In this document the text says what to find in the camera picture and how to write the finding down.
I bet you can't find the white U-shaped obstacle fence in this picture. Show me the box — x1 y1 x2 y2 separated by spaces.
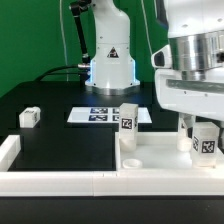
0 135 224 197

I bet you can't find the white marker sheet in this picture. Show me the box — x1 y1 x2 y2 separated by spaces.
67 107 153 125

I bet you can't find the white hanging cable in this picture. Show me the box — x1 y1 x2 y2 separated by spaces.
58 0 70 66

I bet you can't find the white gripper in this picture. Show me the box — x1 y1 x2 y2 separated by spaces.
151 45 224 147

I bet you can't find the black cable bundle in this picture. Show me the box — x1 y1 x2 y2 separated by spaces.
34 63 91 83

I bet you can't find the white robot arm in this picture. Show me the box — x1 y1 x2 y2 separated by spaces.
70 0 224 123

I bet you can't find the white square tabletop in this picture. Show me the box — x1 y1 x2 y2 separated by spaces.
114 131 224 172

